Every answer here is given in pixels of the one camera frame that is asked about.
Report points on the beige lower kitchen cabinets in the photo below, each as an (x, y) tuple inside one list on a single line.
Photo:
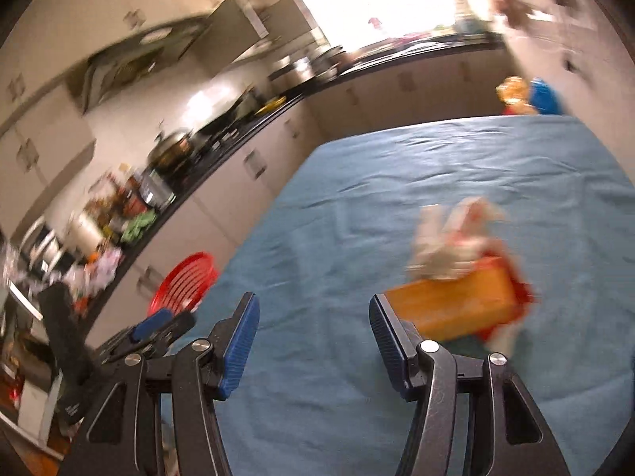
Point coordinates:
[(377, 94)]

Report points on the red mesh basket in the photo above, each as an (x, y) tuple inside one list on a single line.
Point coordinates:
[(188, 277)]

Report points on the kitchen window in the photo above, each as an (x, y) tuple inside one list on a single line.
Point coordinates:
[(377, 0)]

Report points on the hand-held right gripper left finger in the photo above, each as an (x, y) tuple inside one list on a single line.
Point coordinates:
[(243, 342)]

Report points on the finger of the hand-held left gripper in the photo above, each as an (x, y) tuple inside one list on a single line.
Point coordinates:
[(151, 325), (173, 332)]

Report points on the blue plastic bag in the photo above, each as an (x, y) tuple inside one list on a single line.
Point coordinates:
[(545, 96)]

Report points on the crumpled clear plastic wrapper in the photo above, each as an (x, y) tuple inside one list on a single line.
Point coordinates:
[(456, 248)]

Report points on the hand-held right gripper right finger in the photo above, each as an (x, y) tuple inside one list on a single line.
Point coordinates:
[(387, 347)]

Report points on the green cloth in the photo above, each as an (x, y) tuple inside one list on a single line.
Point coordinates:
[(139, 225)]

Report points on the yellow dish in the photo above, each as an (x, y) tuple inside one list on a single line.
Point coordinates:
[(270, 104)]

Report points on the gas stove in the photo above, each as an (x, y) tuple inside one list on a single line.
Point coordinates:
[(213, 144)]

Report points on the range hood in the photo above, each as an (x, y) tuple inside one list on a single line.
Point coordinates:
[(139, 59)]

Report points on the steel pot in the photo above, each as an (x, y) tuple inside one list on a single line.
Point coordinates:
[(157, 188)]

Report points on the yellow plastic bag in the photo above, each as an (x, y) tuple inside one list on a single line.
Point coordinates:
[(513, 91)]

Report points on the metal wok with lid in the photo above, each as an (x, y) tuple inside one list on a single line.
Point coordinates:
[(171, 151)]

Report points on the orange cardboard box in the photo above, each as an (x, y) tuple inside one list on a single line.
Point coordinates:
[(446, 307)]

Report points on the red wrapper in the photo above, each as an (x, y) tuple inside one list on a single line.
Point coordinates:
[(521, 287)]

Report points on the black frying pan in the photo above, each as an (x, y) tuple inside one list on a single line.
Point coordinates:
[(218, 124)]

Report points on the black kitchen countertop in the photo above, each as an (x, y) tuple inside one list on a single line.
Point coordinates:
[(278, 109)]

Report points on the upper wall cabinets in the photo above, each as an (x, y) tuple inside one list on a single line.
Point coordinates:
[(44, 124)]

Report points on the blue tablecloth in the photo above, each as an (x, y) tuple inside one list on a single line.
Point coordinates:
[(347, 218)]

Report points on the steel rice cooker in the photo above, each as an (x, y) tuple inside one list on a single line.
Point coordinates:
[(292, 69)]

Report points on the stacked cooking pots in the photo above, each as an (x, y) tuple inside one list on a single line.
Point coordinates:
[(330, 62)]

